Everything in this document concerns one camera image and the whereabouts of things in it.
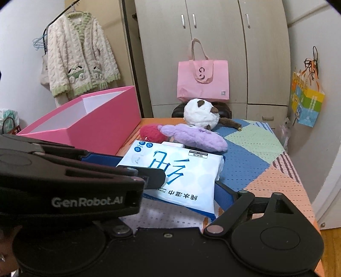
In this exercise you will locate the cream fleece jacket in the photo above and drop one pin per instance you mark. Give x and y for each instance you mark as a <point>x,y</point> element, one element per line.
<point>80,53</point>

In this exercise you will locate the patchwork blanket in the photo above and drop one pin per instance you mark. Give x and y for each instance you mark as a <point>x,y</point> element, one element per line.
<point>253,149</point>

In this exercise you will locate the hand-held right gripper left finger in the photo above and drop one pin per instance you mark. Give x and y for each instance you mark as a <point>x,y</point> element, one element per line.
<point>120,230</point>

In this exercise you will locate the pink cardboard box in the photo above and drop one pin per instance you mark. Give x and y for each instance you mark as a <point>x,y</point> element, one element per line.
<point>106,125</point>

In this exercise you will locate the white blue wet wipes pack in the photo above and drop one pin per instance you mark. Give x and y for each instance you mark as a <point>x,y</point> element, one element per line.
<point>173,170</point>

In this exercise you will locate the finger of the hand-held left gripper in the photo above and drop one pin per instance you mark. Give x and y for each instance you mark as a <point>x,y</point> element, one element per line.
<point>104,161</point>
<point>151,178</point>

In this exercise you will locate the small white packet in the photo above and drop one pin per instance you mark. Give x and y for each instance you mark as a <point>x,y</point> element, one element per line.
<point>173,145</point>

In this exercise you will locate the black metal clothes rack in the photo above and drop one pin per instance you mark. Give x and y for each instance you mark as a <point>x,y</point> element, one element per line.
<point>131,53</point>

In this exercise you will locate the pink tote bag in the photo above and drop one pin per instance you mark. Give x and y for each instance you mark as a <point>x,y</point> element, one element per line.
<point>202,90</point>

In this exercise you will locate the cream canvas tote bag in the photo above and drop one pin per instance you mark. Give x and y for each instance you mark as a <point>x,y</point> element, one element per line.
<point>44,72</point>

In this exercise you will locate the red fluffy ball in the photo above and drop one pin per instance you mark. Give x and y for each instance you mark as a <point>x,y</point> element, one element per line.
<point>150,133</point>

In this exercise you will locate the colourful paper gift bag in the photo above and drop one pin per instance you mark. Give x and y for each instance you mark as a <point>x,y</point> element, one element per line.
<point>309,106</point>

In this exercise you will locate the black suitcase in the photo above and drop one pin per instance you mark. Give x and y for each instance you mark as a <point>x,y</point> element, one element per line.
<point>177,110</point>

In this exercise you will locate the beige wardrobe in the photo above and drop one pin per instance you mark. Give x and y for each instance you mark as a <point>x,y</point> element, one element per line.
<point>261,53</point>

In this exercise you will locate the person's left hand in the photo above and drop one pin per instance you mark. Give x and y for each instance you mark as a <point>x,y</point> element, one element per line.
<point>8,247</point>

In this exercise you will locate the white printed plastic pack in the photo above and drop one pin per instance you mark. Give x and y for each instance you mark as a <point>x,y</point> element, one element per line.
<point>8,114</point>

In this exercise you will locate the cream fleece pants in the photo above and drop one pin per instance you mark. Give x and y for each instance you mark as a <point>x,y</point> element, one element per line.
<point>62,100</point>

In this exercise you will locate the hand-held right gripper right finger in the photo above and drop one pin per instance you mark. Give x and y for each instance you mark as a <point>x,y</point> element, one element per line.
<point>225,194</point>

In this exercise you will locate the purple plush toy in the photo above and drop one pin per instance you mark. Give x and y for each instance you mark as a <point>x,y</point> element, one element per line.
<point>191,138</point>

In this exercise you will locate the beige wooden panel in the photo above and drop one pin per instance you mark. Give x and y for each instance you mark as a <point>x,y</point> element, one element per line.
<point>117,26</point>

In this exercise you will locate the silver clothes hanger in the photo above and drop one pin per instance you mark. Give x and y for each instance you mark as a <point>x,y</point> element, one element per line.
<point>74,11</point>

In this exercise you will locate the white door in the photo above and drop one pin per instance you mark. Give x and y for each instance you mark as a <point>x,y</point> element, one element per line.
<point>330,199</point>

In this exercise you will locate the white brown plush toy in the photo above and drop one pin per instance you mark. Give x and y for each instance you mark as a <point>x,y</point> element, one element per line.
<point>197,113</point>

